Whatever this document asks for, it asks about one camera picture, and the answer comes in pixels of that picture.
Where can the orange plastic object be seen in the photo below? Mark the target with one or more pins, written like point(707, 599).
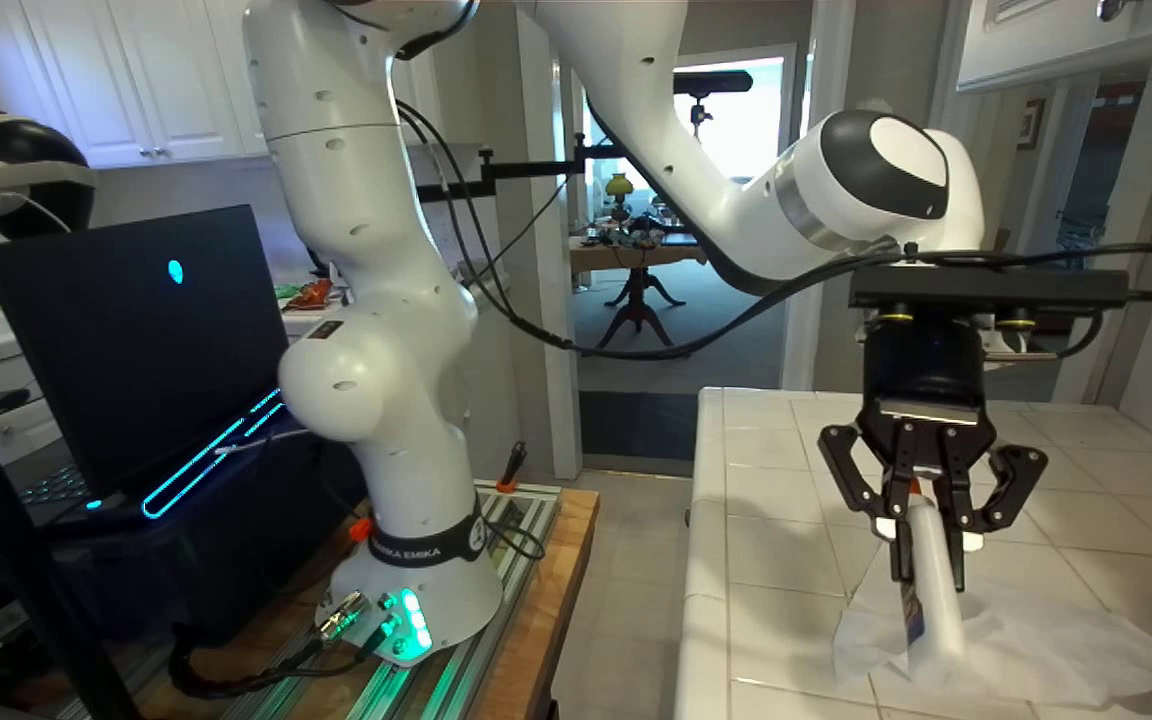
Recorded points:
point(308, 295)

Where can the aluminium base plate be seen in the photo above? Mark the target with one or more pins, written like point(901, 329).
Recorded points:
point(503, 627)

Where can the red black clamp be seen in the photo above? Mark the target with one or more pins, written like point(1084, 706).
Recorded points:
point(514, 466)

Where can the white glue bottle orange cap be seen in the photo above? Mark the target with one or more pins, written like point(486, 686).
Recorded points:
point(936, 587)

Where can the small yellow lamp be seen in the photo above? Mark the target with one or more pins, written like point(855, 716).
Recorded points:
point(617, 195)

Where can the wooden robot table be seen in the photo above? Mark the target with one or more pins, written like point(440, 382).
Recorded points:
point(548, 602)

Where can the white cabinet row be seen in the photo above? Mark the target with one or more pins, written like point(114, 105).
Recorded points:
point(69, 65)

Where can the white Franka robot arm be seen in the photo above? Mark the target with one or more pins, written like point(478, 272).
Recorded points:
point(376, 372)

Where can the white paper towel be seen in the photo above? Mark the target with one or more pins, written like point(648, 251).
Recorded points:
point(1070, 652)

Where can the black camera boom rod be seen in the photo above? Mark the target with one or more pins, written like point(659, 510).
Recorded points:
point(522, 171)

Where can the black laptop cyan lights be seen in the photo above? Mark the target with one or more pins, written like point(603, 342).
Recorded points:
point(139, 347)

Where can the black tripod leg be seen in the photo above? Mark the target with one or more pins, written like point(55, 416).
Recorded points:
point(16, 575)

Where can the black white round headset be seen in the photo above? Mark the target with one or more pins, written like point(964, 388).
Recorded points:
point(16, 154)

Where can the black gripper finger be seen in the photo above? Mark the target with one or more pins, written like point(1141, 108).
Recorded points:
point(1000, 485)
point(863, 466)

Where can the white upper kitchen cabinet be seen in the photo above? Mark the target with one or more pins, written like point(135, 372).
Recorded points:
point(1070, 45)

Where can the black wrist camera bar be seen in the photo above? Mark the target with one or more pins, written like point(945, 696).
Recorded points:
point(989, 289)

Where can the small orange clip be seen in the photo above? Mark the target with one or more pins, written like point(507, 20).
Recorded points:
point(362, 529)

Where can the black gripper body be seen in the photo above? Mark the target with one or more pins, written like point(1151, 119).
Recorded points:
point(927, 365)

